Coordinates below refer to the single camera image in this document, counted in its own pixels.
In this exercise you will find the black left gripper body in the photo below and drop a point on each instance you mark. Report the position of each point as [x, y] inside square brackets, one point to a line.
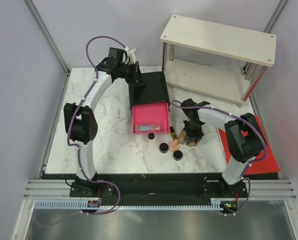
[129, 72]

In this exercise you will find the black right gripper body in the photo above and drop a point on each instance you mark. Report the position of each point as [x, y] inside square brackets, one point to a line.
[194, 129]

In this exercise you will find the beige foundation tube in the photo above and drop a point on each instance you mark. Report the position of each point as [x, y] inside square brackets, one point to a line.
[182, 137]

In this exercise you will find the beige foundation bottle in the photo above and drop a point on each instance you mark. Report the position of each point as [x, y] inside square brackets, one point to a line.
[191, 143]

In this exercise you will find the black drawer cabinet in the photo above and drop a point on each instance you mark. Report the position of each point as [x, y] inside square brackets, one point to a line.
[154, 90]

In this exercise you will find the black round jar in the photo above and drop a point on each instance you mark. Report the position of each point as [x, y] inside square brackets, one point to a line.
[163, 147]
[177, 155]

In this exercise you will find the pink top drawer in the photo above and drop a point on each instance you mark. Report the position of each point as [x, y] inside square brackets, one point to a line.
[151, 114]

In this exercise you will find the clear blue makeup tube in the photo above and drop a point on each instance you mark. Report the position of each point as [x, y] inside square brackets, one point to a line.
[148, 128]

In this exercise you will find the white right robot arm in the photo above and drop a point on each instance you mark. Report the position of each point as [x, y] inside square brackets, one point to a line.
[208, 114]

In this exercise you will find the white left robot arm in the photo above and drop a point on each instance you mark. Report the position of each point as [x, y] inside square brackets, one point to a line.
[80, 123]

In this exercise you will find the gold black lipstick case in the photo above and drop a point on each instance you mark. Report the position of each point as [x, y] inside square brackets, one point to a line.
[173, 134]

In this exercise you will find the white two-tier shelf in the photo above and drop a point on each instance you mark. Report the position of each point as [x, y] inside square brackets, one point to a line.
[215, 59]

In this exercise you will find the red board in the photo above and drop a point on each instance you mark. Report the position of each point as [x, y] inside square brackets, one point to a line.
[245, 148]

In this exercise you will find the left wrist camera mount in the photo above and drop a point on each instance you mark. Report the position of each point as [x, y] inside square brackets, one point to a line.
[131, 55]

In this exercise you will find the white cable duct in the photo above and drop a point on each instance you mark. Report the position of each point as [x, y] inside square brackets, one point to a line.
[85, 204]

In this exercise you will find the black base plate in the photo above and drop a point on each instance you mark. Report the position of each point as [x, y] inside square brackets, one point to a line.
[162, 188]

